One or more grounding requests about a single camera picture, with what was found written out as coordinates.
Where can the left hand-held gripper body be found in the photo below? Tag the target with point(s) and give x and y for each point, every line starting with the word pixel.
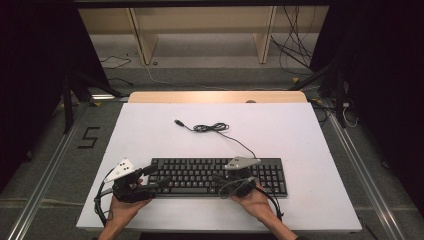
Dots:
pixel 131 193

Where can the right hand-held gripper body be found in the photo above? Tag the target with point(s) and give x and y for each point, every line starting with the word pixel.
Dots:
pixel 241 185

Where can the black metal stand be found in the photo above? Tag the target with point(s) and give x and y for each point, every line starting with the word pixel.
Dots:
pixel 68 106
pixel 339 100

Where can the short silver metal bar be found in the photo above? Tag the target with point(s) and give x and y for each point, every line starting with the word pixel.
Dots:
pixel 106 97

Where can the wooden shelf unit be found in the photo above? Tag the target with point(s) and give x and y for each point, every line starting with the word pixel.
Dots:
pixel 200 20

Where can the wooden table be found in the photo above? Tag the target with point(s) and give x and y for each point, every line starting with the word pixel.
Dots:
pixel 200 96

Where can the person's right hand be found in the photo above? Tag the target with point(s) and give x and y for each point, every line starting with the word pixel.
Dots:
pixel 256 206

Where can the black keyboard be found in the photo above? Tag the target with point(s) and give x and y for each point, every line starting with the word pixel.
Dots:
pixel 193 176

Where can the aluminium floor rail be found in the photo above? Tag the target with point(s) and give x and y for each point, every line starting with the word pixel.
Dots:
pixel 363 173
pixel 43 180

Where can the white table cover board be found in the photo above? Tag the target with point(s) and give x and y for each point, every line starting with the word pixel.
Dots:
pixel 283 140

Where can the person's left hand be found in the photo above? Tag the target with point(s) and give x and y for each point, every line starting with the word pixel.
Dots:
pixel 123 211

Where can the dark curtain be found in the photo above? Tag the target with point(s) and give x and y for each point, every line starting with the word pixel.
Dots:
pixel 386 83
pixel 30 83

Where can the round table grommet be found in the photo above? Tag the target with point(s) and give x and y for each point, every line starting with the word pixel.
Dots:
pixel 250 101

